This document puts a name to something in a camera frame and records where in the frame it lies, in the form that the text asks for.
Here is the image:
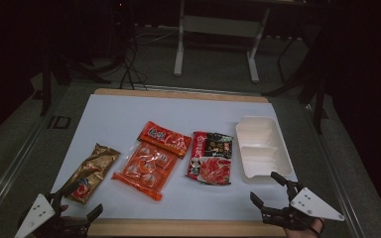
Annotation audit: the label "white metal desk frame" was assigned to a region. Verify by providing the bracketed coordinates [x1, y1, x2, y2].
[173, 0, 272, 84]

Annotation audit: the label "gold snack packet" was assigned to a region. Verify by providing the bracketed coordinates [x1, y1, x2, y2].
[63, 142, 121, 205]

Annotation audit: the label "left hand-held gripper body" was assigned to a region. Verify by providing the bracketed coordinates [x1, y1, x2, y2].
[14, 193, 92, 238]

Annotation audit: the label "metal floor rail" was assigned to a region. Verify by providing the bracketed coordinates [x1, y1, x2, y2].
[0, 112, 53, 229]
[306, 104, 367, 238]

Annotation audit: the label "black floor cables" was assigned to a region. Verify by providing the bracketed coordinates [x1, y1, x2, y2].
[118, 29, 151, 91]

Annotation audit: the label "orange snack packet clear window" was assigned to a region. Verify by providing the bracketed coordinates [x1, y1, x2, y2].
[111, 120, 192, 202]

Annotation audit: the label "white compartment tray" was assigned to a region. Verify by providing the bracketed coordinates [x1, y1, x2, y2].
[234, 115, 296, 184]

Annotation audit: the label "black metal stand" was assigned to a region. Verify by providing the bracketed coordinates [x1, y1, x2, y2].
[39, 46, 113, 117]
[261, 19, 332, 135]

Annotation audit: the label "person's left hand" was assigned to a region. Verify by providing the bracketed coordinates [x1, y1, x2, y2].
[57, 203, 90, 229]

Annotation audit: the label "person's right hand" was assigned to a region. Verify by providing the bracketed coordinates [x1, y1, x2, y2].
[283, 217, 325, 238]

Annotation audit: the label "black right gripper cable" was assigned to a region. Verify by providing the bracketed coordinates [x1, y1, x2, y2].
[311, 217, 325, 237]

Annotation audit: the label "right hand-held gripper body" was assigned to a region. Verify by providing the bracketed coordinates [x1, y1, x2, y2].
[260, 186, 345, 232]

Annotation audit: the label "black floor socket plate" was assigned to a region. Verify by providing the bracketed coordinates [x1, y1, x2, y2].
[47, 115, 72, 130]

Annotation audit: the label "red and black soup packet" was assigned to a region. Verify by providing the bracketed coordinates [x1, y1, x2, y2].
[187, 130, 234, 186]

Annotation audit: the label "white table mat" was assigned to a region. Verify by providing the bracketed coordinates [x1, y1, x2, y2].
[48, 93, 300, 222]

